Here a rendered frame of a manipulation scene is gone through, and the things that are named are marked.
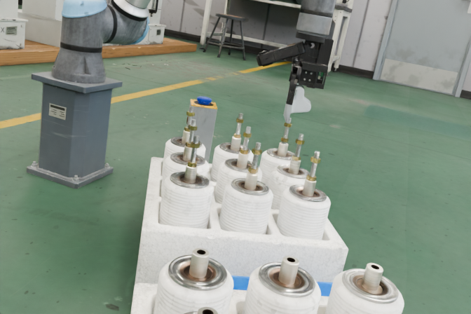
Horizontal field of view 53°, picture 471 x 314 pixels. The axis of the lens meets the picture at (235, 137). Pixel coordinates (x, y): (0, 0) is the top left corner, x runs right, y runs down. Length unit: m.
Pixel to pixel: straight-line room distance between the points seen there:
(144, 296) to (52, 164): 0.85
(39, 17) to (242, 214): 2.99
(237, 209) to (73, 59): 0.71
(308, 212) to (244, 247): 0.14
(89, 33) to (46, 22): 2.28
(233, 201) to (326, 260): 0.21
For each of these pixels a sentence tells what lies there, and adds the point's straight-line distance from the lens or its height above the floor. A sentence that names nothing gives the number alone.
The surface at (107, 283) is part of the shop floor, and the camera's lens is 1.03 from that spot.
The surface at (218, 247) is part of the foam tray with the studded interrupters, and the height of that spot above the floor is 0.16.
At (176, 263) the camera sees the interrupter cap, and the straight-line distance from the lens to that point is 0.63.
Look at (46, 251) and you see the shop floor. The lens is 1.13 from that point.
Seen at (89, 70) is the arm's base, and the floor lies 0.34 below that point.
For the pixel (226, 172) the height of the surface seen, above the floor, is 0.24.
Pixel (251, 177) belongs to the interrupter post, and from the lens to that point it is 0.90.
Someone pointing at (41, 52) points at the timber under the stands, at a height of 0.07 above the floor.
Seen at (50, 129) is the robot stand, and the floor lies 0.15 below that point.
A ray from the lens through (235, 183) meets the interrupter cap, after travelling 0.91.
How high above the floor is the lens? 0.58
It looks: 16 degrees down
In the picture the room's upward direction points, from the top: 10 degrees clockwise
